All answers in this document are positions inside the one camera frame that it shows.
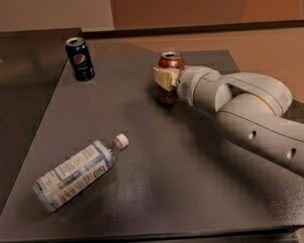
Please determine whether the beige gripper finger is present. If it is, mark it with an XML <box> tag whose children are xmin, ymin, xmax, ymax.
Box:
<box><xmin>153</xmin><ymin>66</ymin><xmax>180</xmax><ymax>91</ymax></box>

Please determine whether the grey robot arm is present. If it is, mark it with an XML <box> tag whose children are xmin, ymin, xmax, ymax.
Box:
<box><xmin>153</xmin><ymin>66</ymin><xmax>304</xmax><ymax>178</ymax></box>

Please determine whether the blue pepsi can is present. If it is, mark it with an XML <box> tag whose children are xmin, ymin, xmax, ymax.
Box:
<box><xmin>65</xmin><ymin>37</ymin><xmax>95</xmax><ymax>81</ymax></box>

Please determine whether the plastic water bottle white label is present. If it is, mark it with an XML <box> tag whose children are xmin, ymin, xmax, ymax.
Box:
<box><xmin>33</xmin><ymin>134</ymin><xmax>129</xmax><ymax>212</ymax></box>

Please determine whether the red coke can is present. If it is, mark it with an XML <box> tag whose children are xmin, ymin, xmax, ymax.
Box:
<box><xmin>158</xmin><ymin>52</ymin><xmax>185</xmax><ymax>104</ymax></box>

